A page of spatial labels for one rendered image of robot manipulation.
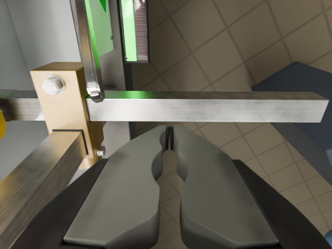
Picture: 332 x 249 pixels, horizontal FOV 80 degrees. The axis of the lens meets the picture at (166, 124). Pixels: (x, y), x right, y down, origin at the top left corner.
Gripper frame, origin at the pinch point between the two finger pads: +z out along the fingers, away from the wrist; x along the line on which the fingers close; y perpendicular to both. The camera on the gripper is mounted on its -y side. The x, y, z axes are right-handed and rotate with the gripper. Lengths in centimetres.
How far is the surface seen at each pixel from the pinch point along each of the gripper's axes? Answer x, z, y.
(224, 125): 34, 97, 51
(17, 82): -32.3, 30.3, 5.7
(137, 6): -5.3, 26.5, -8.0
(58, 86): -11.5, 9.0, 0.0
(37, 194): -10.6, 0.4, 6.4
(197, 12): 14, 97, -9
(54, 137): -13.1, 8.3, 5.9
